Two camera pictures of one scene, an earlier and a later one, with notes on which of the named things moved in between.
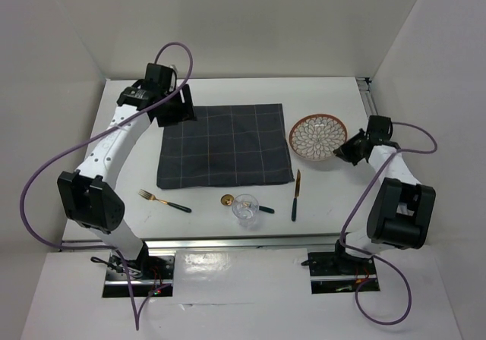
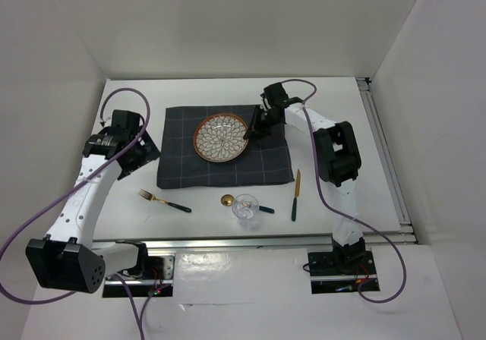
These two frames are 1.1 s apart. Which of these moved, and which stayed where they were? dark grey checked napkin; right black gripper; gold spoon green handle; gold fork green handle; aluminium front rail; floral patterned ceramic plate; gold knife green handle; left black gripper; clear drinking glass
Moved: right black gripper; floral patterned ceramic plate; left black gripper
Stayed: clear drinking glass; dark grey checked napkin; gold spoon green handle; aluminium front rail; gold knife green handle; gold fork green handle
